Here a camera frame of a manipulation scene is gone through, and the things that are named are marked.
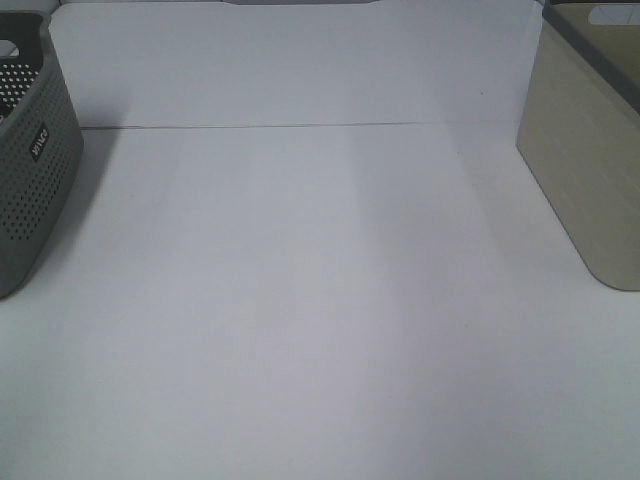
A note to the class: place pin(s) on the beige storage bin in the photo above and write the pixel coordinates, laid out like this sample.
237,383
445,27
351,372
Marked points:
579,131

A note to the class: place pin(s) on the grey perforated laundry basket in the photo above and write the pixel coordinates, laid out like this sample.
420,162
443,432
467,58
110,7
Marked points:
41,144

